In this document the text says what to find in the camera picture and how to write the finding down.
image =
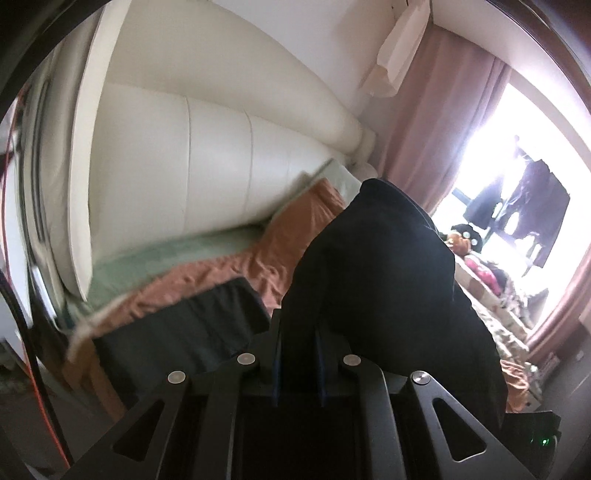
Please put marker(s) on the hanging dark garment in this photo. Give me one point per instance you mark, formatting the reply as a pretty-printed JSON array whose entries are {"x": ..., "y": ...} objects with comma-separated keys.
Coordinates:
[
  {"x": 482, "y": 203},
  {"x": 540, "y": 198}
]

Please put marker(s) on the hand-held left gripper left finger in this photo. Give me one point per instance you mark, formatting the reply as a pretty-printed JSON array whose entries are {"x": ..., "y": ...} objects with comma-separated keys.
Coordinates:
[{"x": 275, "y": 383}]

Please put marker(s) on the white padded headboard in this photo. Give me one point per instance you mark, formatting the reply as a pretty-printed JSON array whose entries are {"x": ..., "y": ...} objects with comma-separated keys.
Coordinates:
[{"x": 207, "y": 161}]

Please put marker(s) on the black jacket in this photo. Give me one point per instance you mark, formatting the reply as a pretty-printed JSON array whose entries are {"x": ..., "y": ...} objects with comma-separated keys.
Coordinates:
[{"x": 378, "y": 258}]

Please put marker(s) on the orange-brown blanket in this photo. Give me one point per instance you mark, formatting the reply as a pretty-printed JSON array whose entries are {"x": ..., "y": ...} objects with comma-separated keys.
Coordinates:
[{"x": 277, "y": 240}]

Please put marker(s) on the pale green bed sheet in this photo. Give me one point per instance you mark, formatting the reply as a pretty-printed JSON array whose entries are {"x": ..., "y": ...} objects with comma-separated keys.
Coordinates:
[{"x": 184, "y": 251}]

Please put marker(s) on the orange plush toy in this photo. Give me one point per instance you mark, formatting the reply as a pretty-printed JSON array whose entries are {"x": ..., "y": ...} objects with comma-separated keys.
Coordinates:
[{"x": 457, "y": 244}]

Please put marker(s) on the white covered air conditioner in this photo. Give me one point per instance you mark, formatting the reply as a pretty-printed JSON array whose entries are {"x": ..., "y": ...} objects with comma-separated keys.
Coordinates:
[{"x": 397, "y": 50}]

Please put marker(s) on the black white-dotted plush toy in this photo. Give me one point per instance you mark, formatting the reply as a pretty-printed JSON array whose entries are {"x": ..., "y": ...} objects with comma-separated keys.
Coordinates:
[{"x": 468, "y": 233}]

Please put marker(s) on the floral quilt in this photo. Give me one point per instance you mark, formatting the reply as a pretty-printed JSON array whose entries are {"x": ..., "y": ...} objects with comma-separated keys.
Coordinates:
[{"x": 498, "y": 323}]

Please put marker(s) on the pale pillow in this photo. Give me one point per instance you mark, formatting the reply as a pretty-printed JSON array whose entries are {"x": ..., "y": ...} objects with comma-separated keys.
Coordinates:
[{"x": 341, "y": 177}]

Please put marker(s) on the red white patterned box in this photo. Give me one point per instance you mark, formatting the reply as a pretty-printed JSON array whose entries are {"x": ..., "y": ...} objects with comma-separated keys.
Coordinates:
[{"x": 549, "y": 363}]

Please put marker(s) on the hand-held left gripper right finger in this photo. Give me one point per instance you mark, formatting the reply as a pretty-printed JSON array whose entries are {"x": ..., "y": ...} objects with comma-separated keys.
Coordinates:
[{"x": 322, "y": 383}]

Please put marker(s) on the dark grey folded cloth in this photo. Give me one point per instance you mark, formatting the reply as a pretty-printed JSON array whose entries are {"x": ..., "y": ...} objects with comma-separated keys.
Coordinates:
[{"x": 184, "y": 323}]

